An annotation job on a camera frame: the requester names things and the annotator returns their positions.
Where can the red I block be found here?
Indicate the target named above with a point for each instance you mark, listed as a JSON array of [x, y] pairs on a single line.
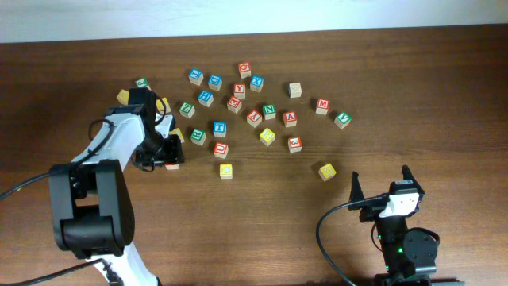
[[172, 166]]

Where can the yellow S block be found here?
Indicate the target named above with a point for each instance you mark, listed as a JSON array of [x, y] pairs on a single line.
[[177, 131]]

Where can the red E block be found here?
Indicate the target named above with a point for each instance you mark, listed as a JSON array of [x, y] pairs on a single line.
[[234, 104]]

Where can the blue L block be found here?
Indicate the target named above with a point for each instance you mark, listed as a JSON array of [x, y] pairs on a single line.
[[196, 76]]

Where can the green V block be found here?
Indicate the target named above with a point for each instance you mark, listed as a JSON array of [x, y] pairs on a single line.
[[342, 120]]

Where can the yellow K block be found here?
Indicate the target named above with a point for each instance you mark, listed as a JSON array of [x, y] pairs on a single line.
[[327, 172]]

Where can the red Y block upper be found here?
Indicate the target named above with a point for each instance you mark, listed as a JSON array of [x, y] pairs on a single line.
[[239, 90]]

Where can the blue X block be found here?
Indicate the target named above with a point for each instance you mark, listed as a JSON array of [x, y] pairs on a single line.
[[256, 83]]

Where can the blue H block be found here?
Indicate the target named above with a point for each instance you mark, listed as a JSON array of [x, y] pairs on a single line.
[[206, 98]]

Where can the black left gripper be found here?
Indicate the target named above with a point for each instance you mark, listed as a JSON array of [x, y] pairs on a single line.
[[173, 154]]

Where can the yellow block far left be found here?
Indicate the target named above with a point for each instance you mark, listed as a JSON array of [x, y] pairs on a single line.
[[123, 97]]

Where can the red Y block lower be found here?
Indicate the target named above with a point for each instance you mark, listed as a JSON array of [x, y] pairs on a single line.
[[254, 118]]

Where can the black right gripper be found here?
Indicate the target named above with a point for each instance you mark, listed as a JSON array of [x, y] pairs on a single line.
[[356, 192]]

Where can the blue D block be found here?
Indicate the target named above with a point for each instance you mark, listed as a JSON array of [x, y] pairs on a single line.
[[215, 82]]

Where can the red C block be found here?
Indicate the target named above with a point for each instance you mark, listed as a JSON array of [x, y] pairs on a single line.
[[245, 69]]

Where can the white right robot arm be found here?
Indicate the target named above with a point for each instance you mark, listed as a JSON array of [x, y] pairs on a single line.
[[409, 254]]

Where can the green Z block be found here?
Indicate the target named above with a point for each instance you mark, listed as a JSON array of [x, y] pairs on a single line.
[[187, 110]]

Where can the red y block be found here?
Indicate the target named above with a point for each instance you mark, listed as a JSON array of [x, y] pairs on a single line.
[[239, 90], [254, 118]]

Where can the green J block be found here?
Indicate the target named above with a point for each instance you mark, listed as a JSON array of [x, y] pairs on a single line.
[[142, 83]]

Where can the blue T block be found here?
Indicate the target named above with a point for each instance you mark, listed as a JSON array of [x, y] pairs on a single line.
[[220, 129]]

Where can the green N block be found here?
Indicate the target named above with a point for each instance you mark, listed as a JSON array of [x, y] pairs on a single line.
[[269, 111]]

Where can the green R block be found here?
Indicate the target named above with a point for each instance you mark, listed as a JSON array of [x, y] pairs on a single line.
[[198, 136]]

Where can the yellow X block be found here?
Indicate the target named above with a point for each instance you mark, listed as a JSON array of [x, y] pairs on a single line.
[[163, 106]]

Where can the plain wooden block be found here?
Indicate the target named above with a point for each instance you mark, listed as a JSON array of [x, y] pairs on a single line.
[[295, 90]]

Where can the red U block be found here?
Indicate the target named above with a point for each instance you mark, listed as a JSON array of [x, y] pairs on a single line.
[[221, 150]]

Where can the yellow C block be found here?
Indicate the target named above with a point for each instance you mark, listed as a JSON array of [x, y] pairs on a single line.
[[226, 171]]

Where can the red A block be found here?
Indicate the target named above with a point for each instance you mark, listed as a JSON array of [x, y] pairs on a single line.
[[290, 118]]

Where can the yellow E block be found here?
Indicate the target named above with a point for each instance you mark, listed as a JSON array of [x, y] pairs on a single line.
[[267, 136]]

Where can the red 3 block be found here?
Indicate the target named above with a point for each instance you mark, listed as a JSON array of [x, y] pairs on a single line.
[[294, 144]]

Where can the red M block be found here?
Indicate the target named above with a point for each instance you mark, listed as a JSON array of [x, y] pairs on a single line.
[[322, 106]]

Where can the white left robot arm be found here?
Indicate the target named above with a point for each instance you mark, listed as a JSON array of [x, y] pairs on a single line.
[[92, 212]]

